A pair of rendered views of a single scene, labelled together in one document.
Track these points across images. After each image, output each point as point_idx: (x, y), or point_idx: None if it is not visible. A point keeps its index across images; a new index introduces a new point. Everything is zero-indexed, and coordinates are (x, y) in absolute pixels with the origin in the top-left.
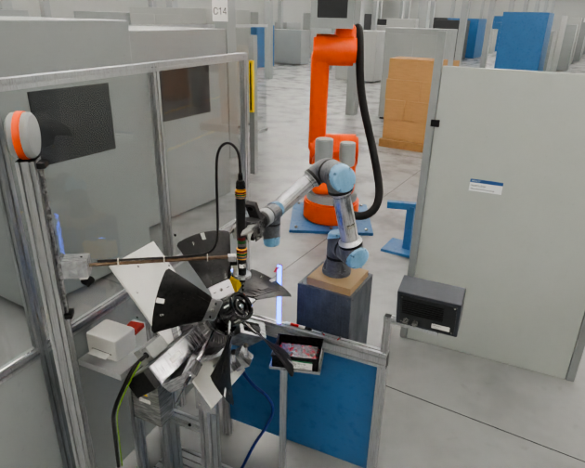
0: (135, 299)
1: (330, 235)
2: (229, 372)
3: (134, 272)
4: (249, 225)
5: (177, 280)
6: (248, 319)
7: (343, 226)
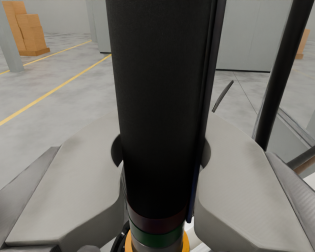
0: (312, 174)
1: None
2: (126, 218)
3: None
4: (101, 195)
5: (215, 106)
6: None
7: None
